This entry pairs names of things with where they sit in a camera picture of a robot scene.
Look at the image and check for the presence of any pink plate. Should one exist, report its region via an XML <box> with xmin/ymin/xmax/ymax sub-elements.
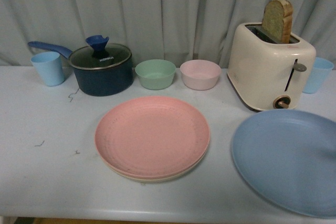
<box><xmin>94</xmin><ymin>96</ymin><xmax>211</xmax><ymax>178</ymax></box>

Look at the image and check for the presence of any dark blue saucepan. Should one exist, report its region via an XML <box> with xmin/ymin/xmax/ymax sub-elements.
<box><xmin>28</xmin><ymin>41</ymin><xmax>133</xmax><ymax>97</ymax></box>

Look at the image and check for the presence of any cream plate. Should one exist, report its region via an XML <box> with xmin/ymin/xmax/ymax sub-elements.
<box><xmin>96</xmin><ymin>140</ymin><xmax>209</xmax><ymax>183</ymax></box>

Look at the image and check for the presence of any cream toaster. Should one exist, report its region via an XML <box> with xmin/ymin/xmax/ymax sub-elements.
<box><xmin>227</xmin><ymin>23</ymin><xmax>316</xmax><ymax>111</ymax></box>

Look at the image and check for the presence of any light blue cup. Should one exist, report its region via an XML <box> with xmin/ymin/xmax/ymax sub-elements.
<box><xmin>303</xmin><ymin>57</ymin><xmax>334</xmax><ymax>94</ymax></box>
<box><xmin>30</xmin><ymin>51</ymin><xmax>65</xmax><ymax>87</ymax></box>

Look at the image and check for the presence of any grey curtain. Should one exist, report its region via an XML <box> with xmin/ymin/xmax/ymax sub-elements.
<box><xmin>1</xmin><ymin>0</ymin><xmax>335</xmax><ymax>68</ymax></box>

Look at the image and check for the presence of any toast slice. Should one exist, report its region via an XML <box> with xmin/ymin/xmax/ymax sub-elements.
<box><xmin>262</xmin><ymin>0</ymin><xmax>293</xmax><ymax>44</ymax></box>

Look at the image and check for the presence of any green bowl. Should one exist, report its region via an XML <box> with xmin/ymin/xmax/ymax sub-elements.
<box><xmin>135</xmin><ymin>59</ymin><xmax>176</xmax><ymax>90</ymax></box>

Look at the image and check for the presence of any blue plate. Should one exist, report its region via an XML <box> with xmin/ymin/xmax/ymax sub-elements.
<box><xmin>231</xmin><ymin>110</ymin><xmax>335</xmax><ymax>219</ymax></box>

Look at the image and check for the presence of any glass lid with blue knob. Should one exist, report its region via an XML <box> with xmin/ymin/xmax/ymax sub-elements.
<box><xmin>69</xmin><ymin>35</ymin><xmax>131</xmax><ymax>70</ymax></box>

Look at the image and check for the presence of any pink bowl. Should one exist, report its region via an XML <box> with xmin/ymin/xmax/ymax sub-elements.
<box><xmin>180</xmin><ymin>60</ymin><xmax>222</xmax><ymax>90</ymax></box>

